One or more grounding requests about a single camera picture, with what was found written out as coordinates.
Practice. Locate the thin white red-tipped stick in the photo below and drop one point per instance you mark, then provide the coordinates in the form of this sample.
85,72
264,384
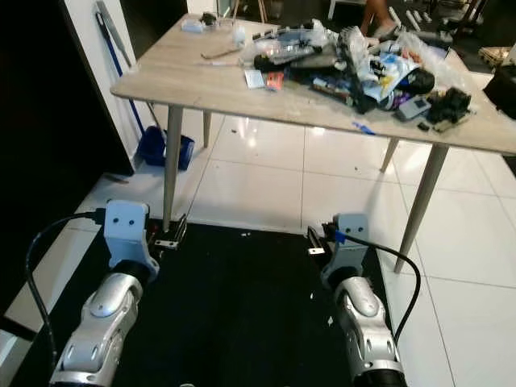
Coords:
226,62

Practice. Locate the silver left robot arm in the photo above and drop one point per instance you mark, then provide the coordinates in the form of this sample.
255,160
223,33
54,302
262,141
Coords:
105,322

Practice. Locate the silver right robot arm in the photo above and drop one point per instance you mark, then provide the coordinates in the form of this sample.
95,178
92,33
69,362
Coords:
363,322

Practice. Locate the black bin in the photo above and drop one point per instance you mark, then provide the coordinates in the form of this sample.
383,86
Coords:
501,89

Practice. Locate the small blue tape tag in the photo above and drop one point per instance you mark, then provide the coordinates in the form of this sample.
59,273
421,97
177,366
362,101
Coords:
340,236

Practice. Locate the tapered table leg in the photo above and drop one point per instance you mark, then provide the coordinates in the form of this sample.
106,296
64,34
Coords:
423,201
172,169
390,155
207,129

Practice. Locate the blue dustpan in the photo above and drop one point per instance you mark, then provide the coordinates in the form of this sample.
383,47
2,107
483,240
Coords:
157,149

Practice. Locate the blue tape strip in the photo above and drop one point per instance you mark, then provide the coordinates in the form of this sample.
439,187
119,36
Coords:
363,127

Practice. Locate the tiny black piece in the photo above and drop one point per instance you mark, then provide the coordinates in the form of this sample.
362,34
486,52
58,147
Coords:
424,126

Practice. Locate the orange flat packet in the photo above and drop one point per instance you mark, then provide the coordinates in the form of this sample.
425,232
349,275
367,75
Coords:
274,81

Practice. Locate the small grey device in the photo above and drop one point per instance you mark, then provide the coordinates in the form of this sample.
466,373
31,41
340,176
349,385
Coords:
413,109

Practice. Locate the white paper card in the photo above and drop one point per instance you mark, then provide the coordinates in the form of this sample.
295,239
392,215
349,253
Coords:
254,79

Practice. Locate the short black toothed strip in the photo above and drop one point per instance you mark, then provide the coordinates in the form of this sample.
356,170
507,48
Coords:
290,60

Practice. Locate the brown cardboard piece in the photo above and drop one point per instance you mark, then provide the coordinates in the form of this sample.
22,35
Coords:
222,52

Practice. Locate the clear plastic bag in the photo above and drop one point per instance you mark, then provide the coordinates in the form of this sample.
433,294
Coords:
270,48

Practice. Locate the white plug adapter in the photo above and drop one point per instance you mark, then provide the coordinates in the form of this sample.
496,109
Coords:
239,35

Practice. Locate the white ridged plastic box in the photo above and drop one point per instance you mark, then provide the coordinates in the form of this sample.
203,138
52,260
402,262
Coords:
192,27

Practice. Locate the small black charger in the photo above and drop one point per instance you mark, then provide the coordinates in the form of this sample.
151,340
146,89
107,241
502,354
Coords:
208,18

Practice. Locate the person with bare legs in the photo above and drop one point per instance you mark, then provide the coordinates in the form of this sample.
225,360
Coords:
375,14

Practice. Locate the wooden slatted pallet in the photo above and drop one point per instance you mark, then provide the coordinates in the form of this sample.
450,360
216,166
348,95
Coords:
496,55

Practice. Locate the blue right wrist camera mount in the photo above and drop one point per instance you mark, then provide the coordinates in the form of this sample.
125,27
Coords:
353,238

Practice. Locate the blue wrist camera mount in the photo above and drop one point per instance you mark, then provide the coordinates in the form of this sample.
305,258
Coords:
353,238
125,230

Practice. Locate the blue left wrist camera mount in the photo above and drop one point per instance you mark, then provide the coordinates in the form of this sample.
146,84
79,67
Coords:
125,230

